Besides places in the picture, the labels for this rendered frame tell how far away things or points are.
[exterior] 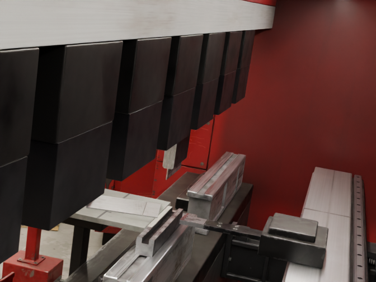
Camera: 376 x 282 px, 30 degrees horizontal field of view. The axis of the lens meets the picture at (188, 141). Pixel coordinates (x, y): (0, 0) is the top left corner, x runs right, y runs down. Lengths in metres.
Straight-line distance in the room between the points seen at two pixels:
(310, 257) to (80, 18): 0.71
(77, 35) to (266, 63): 1.48
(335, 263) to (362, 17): 0.97
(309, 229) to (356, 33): 0.93
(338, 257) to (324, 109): 0.85
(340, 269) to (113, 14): 0.68
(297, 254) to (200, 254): 0.34
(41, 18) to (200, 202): 1.10
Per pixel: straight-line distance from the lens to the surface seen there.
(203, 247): 1.53
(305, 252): 1.20
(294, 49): 2.06
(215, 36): 1.22
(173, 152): 1.21
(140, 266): 1.13
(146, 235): 1.19
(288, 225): 1.23
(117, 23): 0.71
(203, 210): 1.60
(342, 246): 1.34
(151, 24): 0.83
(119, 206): 1.30
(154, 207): 1.32
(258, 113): 2.08
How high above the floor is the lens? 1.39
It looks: 11 degrees down
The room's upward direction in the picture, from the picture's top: 8 degrees clockwise
